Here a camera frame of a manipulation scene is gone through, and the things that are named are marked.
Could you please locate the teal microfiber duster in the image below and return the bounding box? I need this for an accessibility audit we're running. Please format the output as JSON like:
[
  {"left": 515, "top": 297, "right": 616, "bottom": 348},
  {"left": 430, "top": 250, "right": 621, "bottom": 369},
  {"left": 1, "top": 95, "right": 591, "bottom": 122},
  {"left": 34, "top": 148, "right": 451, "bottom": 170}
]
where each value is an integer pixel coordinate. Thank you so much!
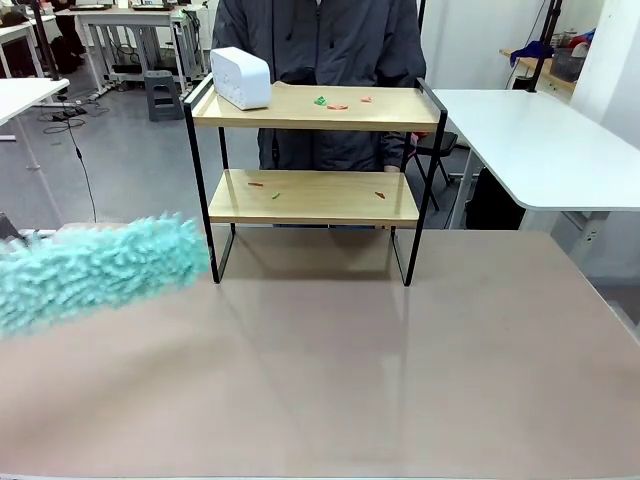
[{"left": 0, "top": 211, "right": 212, "bottom": 343}]

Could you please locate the two-tier wood metal shelf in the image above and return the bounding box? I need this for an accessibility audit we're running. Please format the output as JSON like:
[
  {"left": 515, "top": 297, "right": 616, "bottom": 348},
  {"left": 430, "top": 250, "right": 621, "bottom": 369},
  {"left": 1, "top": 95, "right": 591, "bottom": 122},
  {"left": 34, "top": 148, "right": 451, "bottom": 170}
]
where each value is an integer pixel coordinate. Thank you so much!
[{"left": 183, "top": 77, "right": 448, "bottom": 288}]

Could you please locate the white rounded box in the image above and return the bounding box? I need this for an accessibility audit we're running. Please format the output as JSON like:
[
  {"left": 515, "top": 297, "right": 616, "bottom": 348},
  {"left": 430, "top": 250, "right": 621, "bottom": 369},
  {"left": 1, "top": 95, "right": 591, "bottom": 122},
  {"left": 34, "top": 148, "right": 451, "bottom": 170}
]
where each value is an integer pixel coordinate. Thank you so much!
[{"left": 209, "top": 47, "right": 273, "bottom": 112}]

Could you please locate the person in dark grey jacket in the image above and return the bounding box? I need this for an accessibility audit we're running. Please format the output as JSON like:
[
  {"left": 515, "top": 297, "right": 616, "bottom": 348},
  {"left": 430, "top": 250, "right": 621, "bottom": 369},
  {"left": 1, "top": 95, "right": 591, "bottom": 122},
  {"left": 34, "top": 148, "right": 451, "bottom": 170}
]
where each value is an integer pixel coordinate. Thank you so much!
[{"left": 210, "top": 0, "right": 427, "bottom": 174}]

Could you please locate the grey plastic step stool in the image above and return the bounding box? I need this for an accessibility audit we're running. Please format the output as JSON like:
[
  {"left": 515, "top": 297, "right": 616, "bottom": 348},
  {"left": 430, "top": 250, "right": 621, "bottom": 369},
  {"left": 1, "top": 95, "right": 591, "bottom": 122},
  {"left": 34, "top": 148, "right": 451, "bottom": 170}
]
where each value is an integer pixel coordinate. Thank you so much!
[{"left": 144, "top": 69, "right": 186, "bottom": 123}]

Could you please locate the large white table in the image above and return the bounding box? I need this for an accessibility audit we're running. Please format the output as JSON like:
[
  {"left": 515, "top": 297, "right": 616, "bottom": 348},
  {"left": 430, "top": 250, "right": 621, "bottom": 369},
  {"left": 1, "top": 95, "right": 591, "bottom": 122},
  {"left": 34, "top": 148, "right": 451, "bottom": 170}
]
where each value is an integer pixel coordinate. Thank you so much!
[{"left": 428, "top": 88, "right": 640, "bottom": 232}]

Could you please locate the wooden bench top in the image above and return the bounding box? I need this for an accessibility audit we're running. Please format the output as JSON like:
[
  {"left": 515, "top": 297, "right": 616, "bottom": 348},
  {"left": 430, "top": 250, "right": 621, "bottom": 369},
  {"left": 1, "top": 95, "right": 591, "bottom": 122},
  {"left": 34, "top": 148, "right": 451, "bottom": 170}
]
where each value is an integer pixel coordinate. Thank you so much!
[{"left": 499, "top": 47, "right": 577, "bottom": 94}]

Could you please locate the blue cloth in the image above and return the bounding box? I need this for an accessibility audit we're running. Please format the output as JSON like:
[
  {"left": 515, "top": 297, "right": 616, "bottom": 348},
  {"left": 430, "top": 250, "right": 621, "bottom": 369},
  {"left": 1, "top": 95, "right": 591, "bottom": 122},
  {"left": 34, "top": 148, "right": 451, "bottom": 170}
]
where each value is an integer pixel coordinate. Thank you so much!
[{"left": 509, "top": 39, "right": 557, "bottom": 67}]

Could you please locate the grey mesh basket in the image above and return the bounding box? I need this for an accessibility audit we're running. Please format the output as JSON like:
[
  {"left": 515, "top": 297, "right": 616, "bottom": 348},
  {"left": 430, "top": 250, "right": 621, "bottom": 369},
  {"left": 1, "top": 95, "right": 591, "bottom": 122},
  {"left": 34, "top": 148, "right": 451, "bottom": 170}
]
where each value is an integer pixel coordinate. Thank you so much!
[{"left": 551, "top": 46, "right": 587, "bottom": 82}]

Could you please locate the white desk with metal legs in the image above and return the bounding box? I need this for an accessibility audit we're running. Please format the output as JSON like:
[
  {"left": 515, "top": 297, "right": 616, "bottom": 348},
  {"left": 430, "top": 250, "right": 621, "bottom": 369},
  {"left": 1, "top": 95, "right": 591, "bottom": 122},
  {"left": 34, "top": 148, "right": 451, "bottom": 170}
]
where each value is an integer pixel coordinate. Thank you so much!
[{"left": 0, "top": 77, "right": 71, "bottom": 227}]

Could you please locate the black floor cable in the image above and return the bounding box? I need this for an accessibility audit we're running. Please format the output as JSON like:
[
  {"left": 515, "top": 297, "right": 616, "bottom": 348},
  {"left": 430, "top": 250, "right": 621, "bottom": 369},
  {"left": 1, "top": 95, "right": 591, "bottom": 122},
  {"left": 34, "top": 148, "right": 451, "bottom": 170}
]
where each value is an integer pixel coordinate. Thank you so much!
[{"left": 43, "top": 97, "right": 99, "bottom": 224}]

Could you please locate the white workbench with grey frame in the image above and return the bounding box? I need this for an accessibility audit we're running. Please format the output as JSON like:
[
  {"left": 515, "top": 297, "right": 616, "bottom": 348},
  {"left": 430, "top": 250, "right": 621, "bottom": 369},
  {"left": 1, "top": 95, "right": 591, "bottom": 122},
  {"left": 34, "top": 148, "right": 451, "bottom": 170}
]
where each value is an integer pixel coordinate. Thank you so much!
[{"left": 73, "top": 0, "right": 202, "bottom": 97}]

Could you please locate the black camera stand pole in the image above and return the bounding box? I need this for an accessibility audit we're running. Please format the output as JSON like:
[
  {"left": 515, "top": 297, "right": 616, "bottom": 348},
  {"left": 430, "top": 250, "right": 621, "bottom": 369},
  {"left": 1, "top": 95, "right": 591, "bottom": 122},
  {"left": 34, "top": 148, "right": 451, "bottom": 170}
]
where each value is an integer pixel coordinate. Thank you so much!
[
  {"left": 29, "top": 0, "right": 64, "bottom": 84},
  {"left": 526, "top": 0, "right": 564, "bottom": 94}
]

